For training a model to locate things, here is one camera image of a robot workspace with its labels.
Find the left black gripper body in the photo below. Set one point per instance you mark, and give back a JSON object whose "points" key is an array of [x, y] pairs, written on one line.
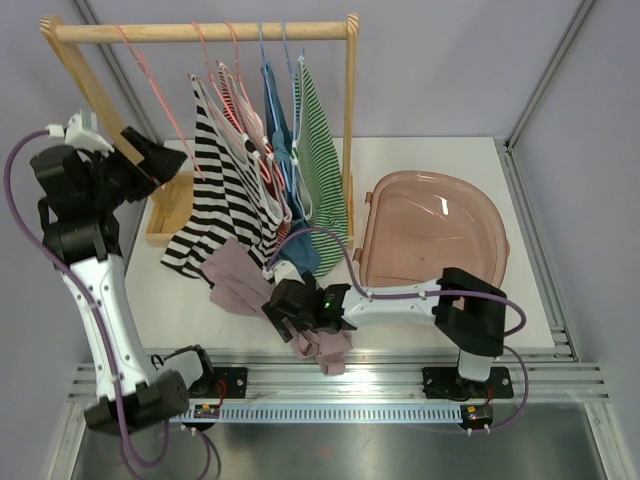
{"points": [[115, 177]]}

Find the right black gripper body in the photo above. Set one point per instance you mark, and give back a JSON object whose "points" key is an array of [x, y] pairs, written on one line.
{"points": [[278, 316]]}

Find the blue tank top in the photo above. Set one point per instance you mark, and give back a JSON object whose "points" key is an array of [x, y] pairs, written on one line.
{"points": [[300, 250]]}

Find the mauve tank top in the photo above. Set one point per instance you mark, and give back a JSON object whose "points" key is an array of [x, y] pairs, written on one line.
{"points": [[238, 287]]}

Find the black white striped tank top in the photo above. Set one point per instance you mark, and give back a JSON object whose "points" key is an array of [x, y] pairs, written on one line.
{"points": [[230, 198]]}

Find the pink hanger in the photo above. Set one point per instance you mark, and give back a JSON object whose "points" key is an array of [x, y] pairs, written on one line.
{"points": [[237, 55], [147, 71], [227, 105]]}

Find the red white striped tank top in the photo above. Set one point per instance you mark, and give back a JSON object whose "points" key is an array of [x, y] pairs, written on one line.
{"points": [[283, 229]]}

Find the blue hanger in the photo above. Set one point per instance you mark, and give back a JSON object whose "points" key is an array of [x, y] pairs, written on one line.
{"points": [[262, 55], [287, 55]]}

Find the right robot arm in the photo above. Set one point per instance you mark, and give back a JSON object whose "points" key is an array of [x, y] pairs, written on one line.
{"points": [[468, 311]]}

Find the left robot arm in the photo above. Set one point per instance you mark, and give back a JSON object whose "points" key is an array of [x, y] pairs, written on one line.
{"points": [[85, 180]]}

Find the green white striped tank top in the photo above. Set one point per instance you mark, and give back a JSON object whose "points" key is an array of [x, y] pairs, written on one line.
{"points": [[317, 156]]}

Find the wooden clothes rack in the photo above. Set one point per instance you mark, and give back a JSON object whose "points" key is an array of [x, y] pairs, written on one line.
{"points": [[65, 41]]}

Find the pink plastic basin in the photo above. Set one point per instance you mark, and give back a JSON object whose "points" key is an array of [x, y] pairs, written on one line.
{"points": [[420, 223]]}

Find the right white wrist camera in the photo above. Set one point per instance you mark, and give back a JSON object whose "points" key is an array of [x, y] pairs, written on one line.
{"points": [[281, 270]]}

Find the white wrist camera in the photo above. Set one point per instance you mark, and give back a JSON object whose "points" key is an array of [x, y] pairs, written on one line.
{"points": [[81, 133], [281, 270]]}

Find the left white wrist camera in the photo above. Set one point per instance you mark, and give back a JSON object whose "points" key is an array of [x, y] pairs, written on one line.
{"points": [[81, 133]]}

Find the aluminium mounting rail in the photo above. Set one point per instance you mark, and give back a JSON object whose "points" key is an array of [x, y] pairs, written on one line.
{"points": [[548, 383]]}

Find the white slotted cable duct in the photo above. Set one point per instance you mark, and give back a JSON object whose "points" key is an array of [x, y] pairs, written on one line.
{"points": [[324, 413]]}

